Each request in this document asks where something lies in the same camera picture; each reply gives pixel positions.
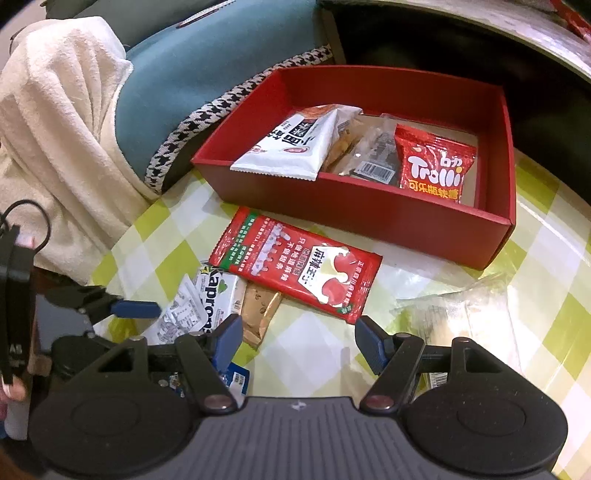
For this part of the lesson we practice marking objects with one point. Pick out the cream towel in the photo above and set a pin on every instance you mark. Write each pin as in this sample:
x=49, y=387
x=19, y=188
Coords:
x=60, y=138

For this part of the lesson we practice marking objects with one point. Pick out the person's left hand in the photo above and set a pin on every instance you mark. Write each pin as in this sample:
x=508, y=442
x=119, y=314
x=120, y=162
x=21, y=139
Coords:
x=16, y=392

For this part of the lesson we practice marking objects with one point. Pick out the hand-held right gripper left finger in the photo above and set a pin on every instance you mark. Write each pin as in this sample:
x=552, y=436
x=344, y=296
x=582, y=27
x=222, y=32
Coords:
x=228, y=341

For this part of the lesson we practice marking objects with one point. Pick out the grey green cushion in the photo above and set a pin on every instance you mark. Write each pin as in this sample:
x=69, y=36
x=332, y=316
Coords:
x=138, y=5

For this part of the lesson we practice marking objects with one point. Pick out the small gold snack packet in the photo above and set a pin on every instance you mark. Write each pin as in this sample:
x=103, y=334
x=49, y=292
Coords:
x=258, y=318

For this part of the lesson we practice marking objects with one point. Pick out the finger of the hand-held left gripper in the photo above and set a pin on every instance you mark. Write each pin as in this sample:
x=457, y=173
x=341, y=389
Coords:
x=136, y=309

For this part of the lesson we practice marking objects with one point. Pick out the long red snack packet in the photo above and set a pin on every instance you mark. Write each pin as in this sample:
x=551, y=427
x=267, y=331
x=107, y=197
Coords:
x=295, y=263

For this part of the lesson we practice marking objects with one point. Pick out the green checked tablecloth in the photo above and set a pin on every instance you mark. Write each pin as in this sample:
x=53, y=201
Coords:
x=545, y=277

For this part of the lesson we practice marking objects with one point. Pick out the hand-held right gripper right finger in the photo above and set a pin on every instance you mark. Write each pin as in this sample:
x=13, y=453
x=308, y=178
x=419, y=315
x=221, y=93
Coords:
x=369, y=344

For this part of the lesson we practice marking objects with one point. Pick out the white bread snack packet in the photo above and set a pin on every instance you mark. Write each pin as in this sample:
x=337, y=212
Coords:
x=286, y=147

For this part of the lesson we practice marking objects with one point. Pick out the teal sofa houndstooth trim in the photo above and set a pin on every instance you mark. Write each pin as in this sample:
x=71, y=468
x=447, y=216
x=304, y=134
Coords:
x=184, y=78

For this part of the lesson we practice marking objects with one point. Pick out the red-edged strip on sofa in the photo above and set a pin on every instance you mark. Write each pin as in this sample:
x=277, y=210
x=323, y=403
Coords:
x=191, y=19

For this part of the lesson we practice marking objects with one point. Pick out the red gummy candy packet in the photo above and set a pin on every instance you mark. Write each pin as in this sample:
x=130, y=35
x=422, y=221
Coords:
x=436, y=166

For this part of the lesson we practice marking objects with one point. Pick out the clear yellow crispy cake packet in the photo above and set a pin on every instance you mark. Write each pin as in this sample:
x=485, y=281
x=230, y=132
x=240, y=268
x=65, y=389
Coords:
x=341, y=143

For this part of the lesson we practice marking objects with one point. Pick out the clear round pastry packet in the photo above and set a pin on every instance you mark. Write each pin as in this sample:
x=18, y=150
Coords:
x=461, y=318

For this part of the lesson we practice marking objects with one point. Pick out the red cardboard box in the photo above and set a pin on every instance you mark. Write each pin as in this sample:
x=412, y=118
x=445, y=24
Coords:
x=351, y=217

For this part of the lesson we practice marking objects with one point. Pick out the clear dark snack packet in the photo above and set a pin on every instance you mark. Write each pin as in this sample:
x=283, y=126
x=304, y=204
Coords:
x=374, y=157

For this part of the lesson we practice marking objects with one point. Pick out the silver printed snack packet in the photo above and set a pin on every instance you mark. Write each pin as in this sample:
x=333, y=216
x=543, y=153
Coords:
x=182, y=314

